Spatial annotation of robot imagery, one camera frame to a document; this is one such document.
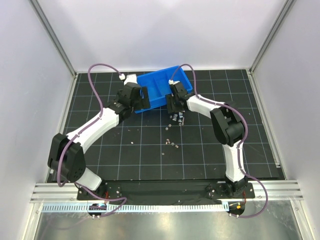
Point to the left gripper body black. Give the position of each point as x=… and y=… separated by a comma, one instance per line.
x=141, y=97

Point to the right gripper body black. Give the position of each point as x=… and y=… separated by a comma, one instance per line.
x=173, y=104

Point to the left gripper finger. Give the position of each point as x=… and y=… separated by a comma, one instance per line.
x=145, y=101
x=137, y=103

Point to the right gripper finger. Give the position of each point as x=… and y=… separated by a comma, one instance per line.
x=182, y=105
x=170, y=103

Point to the blue plastic compartment bin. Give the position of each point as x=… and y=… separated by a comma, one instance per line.
x=157, y=83

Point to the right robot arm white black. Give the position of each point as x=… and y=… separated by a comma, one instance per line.
x=229, y=127

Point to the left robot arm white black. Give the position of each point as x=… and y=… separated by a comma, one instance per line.
x=67, y=151

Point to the black grid cutting mat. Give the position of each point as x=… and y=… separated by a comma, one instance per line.
x=133, y=149

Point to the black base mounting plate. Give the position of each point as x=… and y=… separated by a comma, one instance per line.
x=171, y=192

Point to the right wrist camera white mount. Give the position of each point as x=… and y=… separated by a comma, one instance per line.
x=172, y=82

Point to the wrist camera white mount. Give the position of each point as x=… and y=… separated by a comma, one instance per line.
x=172, y=82
x=130, y=79

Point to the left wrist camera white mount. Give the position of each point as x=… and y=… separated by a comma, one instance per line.
x=130, y=79

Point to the left aluminium frame post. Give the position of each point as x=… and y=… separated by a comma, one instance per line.
x=52, y=35

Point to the aluminium frame post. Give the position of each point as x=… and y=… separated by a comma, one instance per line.
x=284, y=11
x=52, y=35

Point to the white slotted cable duct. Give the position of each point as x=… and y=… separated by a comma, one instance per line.
x=90, y=208

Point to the right aluminium frame post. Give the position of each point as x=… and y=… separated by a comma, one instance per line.
x=284, y=11

